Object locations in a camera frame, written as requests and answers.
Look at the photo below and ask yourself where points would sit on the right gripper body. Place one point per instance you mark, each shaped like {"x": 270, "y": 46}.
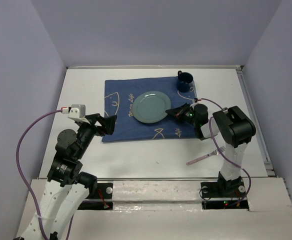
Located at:
{"x": 195, "y": 122}

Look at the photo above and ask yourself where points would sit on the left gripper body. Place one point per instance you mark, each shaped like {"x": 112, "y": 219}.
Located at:
{"x": 87, "y": 131}

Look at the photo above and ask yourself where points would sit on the dark blue mug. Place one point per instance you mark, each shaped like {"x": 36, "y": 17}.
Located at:
{"x": 184, "y": 81}

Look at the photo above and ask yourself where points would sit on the teal plate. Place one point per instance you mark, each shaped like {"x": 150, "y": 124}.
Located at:
{"x": 150, "y": 107}

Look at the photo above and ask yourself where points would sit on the blue cloth placemat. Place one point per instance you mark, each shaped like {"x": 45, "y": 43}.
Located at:
{"x": 119, "y": 96}

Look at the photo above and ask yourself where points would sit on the fork with pink handle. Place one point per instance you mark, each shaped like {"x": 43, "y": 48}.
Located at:
{"x": 213, "y": 153}

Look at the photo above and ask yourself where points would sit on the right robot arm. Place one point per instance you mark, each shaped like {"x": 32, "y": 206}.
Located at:
{"x": 231, "y": 131}

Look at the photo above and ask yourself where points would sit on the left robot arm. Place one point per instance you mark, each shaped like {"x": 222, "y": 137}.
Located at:
{"x": 67, "y": 186}

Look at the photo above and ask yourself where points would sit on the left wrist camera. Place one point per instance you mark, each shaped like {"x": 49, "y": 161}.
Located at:
{"x": 75, "y": 112}

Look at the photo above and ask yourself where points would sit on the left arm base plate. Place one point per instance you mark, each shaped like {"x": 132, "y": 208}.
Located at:
{"x": 100, "y": 200}

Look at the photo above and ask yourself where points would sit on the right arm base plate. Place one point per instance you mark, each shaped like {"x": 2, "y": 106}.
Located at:
{"x": 229, "y": 199}

